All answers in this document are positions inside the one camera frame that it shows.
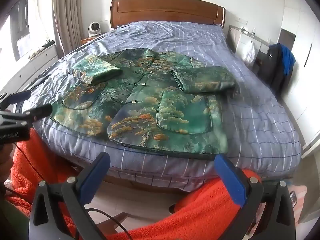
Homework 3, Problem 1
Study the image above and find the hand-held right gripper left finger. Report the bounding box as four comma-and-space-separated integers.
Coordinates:
28, 152, 111, 240

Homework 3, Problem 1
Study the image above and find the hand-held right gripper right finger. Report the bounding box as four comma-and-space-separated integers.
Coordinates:
214, 153, 297, 240

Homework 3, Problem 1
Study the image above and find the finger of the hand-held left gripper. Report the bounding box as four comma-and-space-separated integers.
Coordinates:
0, 90, 32, 111
0, 104, 53, 130

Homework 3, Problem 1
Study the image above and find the white drawer cabinet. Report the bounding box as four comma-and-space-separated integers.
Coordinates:
0, 45, 60, 93

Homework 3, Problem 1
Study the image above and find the orange fleece clothing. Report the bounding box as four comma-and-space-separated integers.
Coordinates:
5, 127, 265, 240

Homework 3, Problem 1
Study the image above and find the patterned window cushion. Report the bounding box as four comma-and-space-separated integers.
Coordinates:
28, 47, 47, 58

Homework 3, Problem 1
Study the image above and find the blue checked duvet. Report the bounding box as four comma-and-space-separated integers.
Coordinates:
19, 21, 302, 193

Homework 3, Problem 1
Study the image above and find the window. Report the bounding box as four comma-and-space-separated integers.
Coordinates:
9, 0, 50, 60

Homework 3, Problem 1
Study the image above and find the wooden nightstand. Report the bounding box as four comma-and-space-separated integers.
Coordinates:
80, 36, 97, 47

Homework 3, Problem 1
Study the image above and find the beige curtain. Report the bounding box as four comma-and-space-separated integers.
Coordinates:
52, 0, 87, 55

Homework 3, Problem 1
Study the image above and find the white desk fan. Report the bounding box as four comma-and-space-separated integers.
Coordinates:
87, 22, 101, 37

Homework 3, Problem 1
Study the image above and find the black jacket on chair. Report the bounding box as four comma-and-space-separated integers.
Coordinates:
257, 44, 292, 95

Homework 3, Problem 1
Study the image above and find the white plastic bag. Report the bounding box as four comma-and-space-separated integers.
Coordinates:
242, 42, 257, 64

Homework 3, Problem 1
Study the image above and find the blue garment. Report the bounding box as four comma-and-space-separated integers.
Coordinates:
279, 43, 296, 76

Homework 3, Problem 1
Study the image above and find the white desk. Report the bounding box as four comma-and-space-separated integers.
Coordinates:
227, 24, 272, 73

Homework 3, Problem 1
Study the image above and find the wooden headboard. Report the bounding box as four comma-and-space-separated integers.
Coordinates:
110, 0, 226, 28

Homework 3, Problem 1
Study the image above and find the white wardrobe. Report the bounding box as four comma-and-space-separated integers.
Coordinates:
277, 0, 320, 155

